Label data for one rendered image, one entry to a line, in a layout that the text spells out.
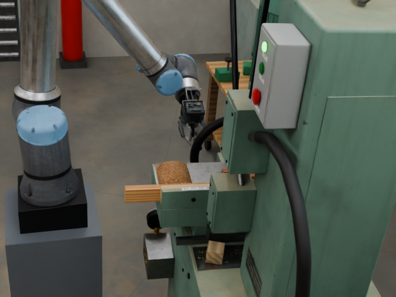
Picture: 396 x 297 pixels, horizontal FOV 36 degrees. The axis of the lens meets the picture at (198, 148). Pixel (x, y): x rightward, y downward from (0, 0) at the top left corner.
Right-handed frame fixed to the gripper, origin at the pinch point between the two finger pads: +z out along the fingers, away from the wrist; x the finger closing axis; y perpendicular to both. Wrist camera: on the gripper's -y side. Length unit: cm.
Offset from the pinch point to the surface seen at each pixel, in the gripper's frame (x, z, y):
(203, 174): -3.7, 24.6, 19.3
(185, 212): -11.1, 39.1, 23.3
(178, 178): -11.8, 29.1, 24.0
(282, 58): -4, 50, 88
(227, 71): 36, -91, -57
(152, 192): -19.3, 34.4, 26.0
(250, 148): -4, 48, 61
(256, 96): -7, 49, 78
